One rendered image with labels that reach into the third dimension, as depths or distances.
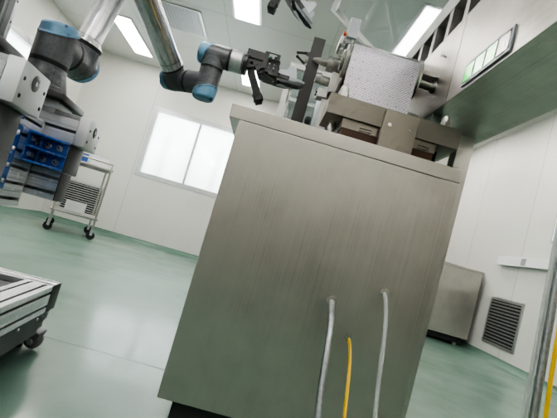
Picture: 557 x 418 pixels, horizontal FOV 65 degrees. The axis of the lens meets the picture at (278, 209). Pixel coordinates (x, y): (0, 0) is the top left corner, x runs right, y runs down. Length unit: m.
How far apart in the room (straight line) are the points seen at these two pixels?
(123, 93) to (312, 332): 6.79
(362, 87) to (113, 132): 6.29
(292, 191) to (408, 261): 0.37
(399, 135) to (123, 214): 6.31
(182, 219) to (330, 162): 5.99
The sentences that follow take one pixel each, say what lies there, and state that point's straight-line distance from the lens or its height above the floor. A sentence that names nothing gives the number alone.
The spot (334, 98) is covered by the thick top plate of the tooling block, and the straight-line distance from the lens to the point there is 1.31.
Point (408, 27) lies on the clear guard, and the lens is 2.31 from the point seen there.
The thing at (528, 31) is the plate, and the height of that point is 1.17.
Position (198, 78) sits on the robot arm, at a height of 1.01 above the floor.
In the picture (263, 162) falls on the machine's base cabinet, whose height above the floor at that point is 0.77.
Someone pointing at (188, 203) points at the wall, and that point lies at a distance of 7.10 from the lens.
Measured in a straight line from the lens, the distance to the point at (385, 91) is 1.57.
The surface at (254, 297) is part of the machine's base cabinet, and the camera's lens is 1.18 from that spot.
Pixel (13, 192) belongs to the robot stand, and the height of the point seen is 0.50.
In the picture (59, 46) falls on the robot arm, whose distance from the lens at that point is 1.59.
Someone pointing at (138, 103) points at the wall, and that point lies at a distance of 7.58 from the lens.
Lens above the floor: 0.56
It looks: 5 degrees up
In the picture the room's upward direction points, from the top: 16 degrees clockwise
